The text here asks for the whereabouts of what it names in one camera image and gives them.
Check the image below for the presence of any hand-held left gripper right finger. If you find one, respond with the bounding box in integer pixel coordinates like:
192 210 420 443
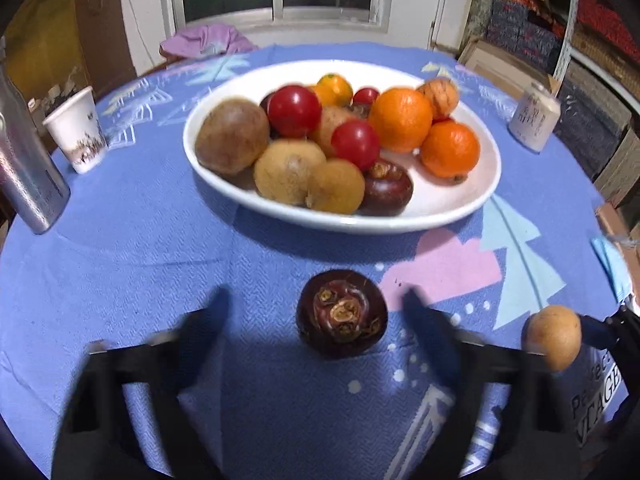
402 285 601 480

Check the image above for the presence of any round tan fruit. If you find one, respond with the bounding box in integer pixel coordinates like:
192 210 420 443
306 157 366 215

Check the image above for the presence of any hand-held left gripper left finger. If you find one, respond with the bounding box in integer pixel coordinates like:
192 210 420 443
52 285 233 480

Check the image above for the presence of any small orange mandarin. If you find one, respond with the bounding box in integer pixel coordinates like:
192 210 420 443
312 73 354 108

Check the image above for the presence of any orange striped pepino melon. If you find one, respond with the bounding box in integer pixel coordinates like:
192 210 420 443
416 77 460 117

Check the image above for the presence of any small tan fruit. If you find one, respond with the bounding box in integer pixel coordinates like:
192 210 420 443
521 305 583 372

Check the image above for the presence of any stack of patterned boxes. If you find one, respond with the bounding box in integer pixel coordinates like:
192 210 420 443
485 0 640 201

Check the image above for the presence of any steel water bottle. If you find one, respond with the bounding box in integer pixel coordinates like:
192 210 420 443
0 35 72 236

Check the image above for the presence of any purple cloth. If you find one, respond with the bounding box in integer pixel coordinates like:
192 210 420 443
160 24 260 60

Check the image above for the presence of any large orange mandarin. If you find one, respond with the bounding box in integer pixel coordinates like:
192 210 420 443
368 88 434 154
420 121 481 179

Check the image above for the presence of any blue face mask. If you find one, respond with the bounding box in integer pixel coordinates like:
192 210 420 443
590 235 636 306

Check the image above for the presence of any brown kiwi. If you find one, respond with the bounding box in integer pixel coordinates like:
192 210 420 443
195 97 271 177

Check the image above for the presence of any white paper cup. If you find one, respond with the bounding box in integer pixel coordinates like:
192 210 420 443
42 85 109 175

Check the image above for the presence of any white metal shelf rack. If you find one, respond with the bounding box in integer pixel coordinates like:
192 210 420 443
552 0 640 81

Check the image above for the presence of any blue printed tablecloth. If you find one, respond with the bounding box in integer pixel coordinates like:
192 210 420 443
0 42 636 480

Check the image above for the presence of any pale drink can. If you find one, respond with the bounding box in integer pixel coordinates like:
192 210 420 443
508 80 562 153

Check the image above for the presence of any dark purple mangosteen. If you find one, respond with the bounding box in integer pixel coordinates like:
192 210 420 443
296 269 389 359

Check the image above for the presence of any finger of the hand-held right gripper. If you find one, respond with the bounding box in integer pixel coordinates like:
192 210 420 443
579 305 640 361

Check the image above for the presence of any white oval plate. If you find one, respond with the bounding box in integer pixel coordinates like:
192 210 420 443
182 60 502 234

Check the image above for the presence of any wooden glass-door cabinet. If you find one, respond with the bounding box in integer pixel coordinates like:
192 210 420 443
0 0 136 126

